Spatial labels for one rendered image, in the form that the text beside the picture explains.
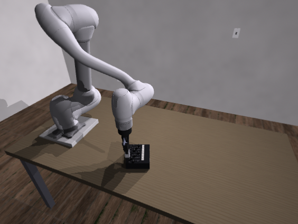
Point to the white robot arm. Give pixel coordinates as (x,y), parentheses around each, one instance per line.
(71,27)

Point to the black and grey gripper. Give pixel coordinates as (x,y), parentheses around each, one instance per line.
(125,139)

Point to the black lighting desk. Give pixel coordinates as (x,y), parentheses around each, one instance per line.
(139,157)

